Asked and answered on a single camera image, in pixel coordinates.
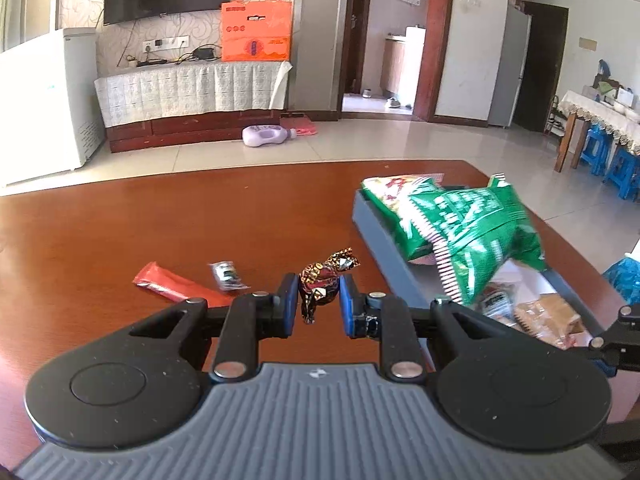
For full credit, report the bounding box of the blue plastic bag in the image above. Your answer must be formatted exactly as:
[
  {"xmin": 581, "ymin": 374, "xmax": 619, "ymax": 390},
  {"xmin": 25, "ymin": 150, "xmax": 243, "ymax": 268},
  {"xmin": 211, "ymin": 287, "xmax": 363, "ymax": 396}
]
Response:
[{"xmin": 601, "ymin": 257, "xmax": 640, "ymax": 307}]

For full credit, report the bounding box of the white wall outlet strip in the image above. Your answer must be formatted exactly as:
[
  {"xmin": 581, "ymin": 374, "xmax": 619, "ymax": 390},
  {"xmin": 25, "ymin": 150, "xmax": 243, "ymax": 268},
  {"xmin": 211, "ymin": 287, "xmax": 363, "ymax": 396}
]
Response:
[{"xmin": 142, "ymin": 35, "xmax": 190, "ymax": 51}]

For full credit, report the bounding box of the brown snack packet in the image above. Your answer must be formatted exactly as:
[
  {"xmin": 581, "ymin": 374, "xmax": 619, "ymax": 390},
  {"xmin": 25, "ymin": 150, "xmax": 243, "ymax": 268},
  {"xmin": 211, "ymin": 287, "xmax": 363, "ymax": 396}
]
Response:
[{"xmin": 514, "ymin": 294, "xmax": 585, "ymax": 348}]

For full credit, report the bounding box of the brown wooden door frame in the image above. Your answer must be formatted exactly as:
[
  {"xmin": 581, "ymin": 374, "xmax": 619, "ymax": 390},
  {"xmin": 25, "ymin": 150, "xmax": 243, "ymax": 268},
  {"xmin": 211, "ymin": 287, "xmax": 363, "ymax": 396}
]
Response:
[{"xmin": 340, "ymin": 0, "xmax": 457, "ymax": 124}]

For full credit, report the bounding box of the blue plastic stool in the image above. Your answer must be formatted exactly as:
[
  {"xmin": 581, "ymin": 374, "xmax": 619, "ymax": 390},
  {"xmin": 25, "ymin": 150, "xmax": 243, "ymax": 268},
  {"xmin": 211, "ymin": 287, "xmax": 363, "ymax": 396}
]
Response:
[
  {"xmin": 604, "ymin": 145, "xmax": 640, "ymax": 201},
  {"xmin": 580, "ymin": 125, "xmax": 614, "ymax": 176}
]

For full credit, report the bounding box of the dark wooden tv cabinet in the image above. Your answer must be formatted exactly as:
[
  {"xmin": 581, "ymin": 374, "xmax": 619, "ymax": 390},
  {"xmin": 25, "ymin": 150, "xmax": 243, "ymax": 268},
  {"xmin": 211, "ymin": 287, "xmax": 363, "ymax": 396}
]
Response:
[{"xmin": 107, "ymin": 107, "xmax": 289, "ymax": 155}]

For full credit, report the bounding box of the orange cardboard box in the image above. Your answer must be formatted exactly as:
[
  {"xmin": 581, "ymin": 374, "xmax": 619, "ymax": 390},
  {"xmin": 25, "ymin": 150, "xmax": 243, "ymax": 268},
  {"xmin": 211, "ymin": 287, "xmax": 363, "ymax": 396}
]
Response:
[{"xmin": 220, "ymin": 1, "xmax": 294, "ymax": 63}]

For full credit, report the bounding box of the dining table with lace cloth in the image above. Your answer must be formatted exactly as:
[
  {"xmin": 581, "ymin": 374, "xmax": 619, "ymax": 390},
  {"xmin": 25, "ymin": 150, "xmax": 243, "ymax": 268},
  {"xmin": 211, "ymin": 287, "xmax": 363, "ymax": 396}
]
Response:
[{"xmin": 554, "ymin": 89, "xmax": 640, "ymax": 174}]

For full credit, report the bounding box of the grey storage box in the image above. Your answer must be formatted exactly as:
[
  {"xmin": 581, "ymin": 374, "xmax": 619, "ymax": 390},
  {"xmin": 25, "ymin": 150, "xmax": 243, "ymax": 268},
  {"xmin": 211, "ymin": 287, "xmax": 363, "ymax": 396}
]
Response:
[{"xmin": 351, "ymin": 184, "xmax": 640, "ymax": 361}]

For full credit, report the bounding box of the red snack packet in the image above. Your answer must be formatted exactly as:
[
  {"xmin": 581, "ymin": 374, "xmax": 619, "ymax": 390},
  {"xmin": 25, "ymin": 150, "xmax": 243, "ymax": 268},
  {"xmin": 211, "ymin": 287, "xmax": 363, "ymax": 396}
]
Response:
[{"xmin": 132, "ymin": 261, "xmax": 237, "ymax": 309}]

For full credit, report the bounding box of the green striped-edge snack bag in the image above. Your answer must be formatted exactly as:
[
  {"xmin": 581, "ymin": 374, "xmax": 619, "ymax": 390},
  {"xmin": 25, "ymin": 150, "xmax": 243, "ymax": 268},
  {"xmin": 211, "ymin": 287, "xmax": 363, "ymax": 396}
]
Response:
[{"xmin": 406, "ymin": 174, "xmax": 546, "ymax": 307}]

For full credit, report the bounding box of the white chest freezer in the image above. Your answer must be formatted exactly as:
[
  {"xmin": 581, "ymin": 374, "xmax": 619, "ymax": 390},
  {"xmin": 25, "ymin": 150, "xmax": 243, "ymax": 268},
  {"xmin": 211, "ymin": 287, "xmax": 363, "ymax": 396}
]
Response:
[{"xmin": 0, "ymin": 27, "xmax": 106, "ymax": 189}]

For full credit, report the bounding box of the brown foil candy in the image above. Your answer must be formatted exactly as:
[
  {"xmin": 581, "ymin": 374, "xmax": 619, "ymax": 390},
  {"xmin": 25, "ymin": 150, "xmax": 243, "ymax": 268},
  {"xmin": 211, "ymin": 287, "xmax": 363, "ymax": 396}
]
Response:
[{"xmin": 298, "ymin": 247, "xmax": 361, "ymax": 325}]

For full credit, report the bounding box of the white appliance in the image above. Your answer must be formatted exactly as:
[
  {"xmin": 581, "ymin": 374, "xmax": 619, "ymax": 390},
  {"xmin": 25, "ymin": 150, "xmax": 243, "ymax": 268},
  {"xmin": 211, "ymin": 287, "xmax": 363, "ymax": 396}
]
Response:
[{"xmin": 404, "ymin": 26, "xmax": 427, "ymax": 109}]

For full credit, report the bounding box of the silver refrigerator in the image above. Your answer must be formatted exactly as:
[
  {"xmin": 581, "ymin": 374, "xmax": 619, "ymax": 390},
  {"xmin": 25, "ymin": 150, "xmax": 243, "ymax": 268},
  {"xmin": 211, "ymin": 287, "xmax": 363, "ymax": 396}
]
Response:
[{"xmin": 487, "ymin": 0, "xmax": 534, "ymax": 129}]

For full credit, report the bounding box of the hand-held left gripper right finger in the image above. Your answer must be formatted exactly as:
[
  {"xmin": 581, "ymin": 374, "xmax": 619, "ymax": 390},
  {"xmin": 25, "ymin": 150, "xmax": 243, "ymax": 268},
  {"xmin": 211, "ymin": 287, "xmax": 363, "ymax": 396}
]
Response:
[{"xmin": 339, "ymin": 276, "xmax": 506, "ymax": 380}]

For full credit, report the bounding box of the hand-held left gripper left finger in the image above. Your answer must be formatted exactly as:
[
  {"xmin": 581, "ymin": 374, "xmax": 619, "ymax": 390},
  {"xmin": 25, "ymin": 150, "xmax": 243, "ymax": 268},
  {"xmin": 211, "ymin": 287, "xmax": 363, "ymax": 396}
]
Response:
[{"xmin": 129, "ymin": 274, "xmax": 300, "ymax": 380}]

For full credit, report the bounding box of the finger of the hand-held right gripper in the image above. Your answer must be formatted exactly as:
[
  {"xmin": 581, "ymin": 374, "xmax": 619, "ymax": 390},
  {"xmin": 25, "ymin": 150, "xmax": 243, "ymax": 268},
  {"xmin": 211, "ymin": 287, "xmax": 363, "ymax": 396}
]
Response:
[{"xmin": 575, "ymin": 304, "xmax": 640, "ymax": 377}]

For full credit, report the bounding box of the dark wooden door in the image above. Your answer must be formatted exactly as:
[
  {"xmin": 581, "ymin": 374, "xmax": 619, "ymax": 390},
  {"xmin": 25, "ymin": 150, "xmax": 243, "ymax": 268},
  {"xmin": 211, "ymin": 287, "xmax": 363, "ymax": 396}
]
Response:
[{"xmin": 513, "ymin": 2, "xmax": 570, "ymax": 134}]

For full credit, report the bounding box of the white paper sheet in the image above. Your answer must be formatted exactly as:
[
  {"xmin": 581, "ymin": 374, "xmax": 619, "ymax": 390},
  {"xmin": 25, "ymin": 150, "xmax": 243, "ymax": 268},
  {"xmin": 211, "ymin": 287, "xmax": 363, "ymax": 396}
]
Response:
[{"xmin": 492, "ymin": 259, "xmax": 557, "ymax": 302}]

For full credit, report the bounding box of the purple plastic bottle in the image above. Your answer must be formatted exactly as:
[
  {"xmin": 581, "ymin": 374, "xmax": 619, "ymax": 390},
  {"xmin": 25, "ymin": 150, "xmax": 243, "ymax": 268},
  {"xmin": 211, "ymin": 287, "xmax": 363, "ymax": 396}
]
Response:
[{"xmin": 242, "ymin": 125, "xmax": 297, "ymax": 149}]

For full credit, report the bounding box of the wooden kitchen cabinet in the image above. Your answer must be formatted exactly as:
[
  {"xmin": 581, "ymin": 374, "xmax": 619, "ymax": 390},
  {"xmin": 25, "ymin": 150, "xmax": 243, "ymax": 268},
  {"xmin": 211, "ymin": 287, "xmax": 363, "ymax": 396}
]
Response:
[{"xmin": 381, "ymin": 35, "xmax": 408, "ymax": 94}]

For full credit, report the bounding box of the green red-print snack bag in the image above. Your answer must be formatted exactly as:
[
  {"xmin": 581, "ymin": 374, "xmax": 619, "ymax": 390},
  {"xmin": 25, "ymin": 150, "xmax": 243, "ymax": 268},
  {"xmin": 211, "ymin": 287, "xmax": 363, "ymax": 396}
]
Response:
[{"xmin": 361, "ymin": 174, "xmax": 446, "ymax": 263}]

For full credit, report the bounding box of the pale patterned table cloth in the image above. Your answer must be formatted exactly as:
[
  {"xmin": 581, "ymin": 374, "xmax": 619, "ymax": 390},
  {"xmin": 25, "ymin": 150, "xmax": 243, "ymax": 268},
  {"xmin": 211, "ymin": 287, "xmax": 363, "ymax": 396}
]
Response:
[{"xmin": 94, "ymin": 60, "xmax": 294, "ymax": 129}]

